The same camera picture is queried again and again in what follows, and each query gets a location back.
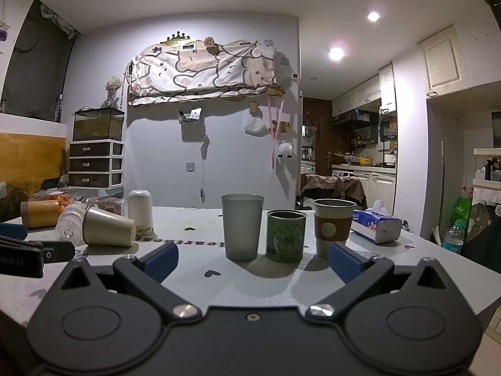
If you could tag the white drawer unit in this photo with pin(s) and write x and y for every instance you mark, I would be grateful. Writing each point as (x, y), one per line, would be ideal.
(96, 164)

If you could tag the yellow-brown cup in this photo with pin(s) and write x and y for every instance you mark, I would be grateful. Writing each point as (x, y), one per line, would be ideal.
(41, 213)

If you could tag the gold crown ornament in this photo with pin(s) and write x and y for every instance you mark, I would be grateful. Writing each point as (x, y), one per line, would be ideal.
(176, 39)

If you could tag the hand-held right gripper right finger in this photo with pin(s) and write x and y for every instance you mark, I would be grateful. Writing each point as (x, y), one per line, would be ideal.
(346, 262)

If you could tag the chair with brown jacket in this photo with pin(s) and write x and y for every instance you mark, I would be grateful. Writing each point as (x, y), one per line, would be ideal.
(332, 190)

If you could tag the green bag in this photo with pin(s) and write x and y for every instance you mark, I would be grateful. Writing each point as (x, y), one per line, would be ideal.
(462, 211)

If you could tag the clear plastic cup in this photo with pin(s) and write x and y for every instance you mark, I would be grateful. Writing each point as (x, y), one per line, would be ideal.
(68, 225)

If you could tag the printed cartoon cloth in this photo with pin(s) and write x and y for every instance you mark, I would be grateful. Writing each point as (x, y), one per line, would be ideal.
(203, 72)

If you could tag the tissue box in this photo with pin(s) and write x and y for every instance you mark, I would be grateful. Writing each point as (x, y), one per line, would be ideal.
(377, 225)

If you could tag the paper cup with brown sleeve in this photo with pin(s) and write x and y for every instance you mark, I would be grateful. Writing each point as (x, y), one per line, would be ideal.
(332, 227)

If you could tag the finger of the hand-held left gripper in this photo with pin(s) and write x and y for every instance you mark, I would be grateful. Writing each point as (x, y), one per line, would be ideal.
(13, 230)
(58, 253)

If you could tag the black range hood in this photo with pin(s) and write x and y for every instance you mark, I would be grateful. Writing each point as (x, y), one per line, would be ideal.
(356, 118)

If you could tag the orange snack bag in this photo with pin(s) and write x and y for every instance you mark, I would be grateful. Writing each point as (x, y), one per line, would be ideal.
(54, 196)

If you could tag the glass fish tank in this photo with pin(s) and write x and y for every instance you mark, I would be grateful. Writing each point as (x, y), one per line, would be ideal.
(98, 125)

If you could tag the beige cup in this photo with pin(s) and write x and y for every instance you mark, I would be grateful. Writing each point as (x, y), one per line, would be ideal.
(107, 229)

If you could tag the white storage shelf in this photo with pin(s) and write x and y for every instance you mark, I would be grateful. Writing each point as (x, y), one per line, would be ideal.
(487, 172)

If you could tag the white wall cabinet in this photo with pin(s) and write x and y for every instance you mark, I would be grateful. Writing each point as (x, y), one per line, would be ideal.
(444, 60)

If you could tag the yellow pot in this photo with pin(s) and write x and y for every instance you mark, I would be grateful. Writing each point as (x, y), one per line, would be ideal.
(362, 161)

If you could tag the white plush sheep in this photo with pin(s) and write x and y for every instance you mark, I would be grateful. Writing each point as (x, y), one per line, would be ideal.
(285, 150)

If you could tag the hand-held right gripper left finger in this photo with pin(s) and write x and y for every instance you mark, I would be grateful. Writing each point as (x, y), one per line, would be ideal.
(162, 261)

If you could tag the grey cup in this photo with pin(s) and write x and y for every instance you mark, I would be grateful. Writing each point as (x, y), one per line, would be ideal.
(242, 227)

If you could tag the brown patterned cup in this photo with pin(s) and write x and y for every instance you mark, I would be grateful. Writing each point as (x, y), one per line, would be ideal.
(107, 204)

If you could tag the vase of dried flowers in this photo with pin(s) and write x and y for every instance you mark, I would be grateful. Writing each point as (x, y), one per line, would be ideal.
(113, 88)

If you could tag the dark window curtain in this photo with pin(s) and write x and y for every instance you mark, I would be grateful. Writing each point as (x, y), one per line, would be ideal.
(39, 62)

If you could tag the green tin cup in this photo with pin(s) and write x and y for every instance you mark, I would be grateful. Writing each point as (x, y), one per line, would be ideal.
(285, 239)

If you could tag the white cup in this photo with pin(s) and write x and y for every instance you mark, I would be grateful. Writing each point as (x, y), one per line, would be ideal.
(141, 211)

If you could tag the plastic water bottle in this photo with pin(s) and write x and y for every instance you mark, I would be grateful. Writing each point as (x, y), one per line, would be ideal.
(454, 239)

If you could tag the white hanging bag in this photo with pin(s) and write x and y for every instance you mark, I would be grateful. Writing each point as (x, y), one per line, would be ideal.
(254, 127)

